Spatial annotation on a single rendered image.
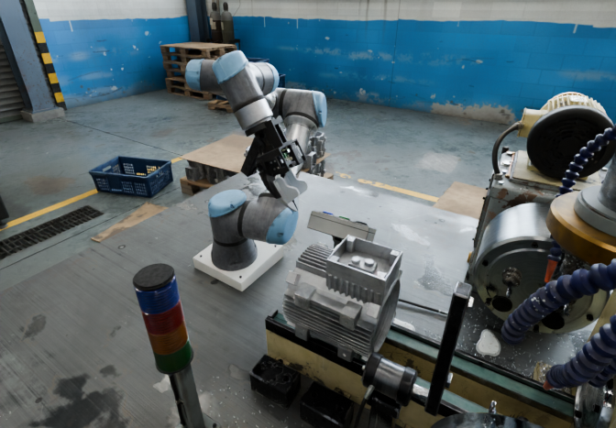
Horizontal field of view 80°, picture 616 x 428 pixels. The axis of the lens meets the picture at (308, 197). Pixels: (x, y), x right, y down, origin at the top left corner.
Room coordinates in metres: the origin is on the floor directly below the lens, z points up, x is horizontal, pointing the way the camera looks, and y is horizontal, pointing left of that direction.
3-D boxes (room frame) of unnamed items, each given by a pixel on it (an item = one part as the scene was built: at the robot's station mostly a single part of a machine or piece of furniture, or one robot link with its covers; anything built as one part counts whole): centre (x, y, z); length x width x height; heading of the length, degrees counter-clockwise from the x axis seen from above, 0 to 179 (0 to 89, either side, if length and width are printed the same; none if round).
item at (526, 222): (0.72, -0.56, 1.04); 0.37 x 0.25 x 0.25; 150
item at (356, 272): (0.58, -0.11, 1.11); 0.12 x 0.11 x 0.07; 60
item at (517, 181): (0.93, -0.69, 0.99); 0.35 x 0.31 x 0.37; 150
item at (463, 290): (0.37, -0.20, 1.12); 0.04 x 0.03 x 0.26; 60
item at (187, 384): (0.43, 0.23, 1.01); 0.08 x 0.08 x 0.42; 60
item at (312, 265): (0.60, -0.08, 1.01); 0.20 x 0.19 x 0.19; 60
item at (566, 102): (0.98, -0.68, 1.16); 0.33 x 0.26 x 0.42; 150
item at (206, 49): (7.40, 2.07, 0.45); 1.26 x 0.86 x 0.89; 57
